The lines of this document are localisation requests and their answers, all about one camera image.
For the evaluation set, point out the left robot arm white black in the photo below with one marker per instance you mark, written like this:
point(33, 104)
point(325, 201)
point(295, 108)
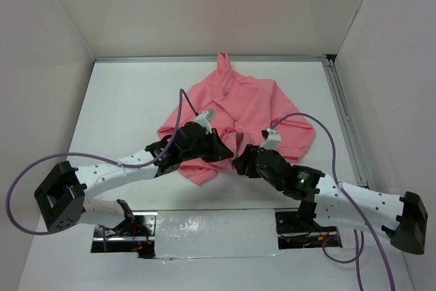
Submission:
point(69, 195)

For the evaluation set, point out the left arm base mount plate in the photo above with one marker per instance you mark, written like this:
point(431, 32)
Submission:
point(139, 239)

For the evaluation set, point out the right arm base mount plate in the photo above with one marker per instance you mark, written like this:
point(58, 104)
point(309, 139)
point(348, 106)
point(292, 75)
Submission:
point(291, 234)

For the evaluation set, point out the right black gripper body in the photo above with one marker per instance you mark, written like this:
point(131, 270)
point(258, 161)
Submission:
point(252, 169)

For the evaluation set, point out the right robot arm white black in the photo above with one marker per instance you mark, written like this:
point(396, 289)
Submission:
point(401, 219)

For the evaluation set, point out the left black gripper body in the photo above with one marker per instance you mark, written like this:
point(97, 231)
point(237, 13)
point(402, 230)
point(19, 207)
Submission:
point(209, 147)

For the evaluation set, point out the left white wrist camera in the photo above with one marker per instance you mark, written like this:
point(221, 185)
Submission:
point(204, 119)

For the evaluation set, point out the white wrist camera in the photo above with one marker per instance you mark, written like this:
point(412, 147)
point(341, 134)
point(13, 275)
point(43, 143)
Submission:
point(271, 138)
point(204, 119)

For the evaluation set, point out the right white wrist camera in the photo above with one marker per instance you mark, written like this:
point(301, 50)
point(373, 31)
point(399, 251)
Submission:
point(271, 138)

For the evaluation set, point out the pink zip jacket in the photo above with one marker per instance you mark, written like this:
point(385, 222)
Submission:
point(245, 106)

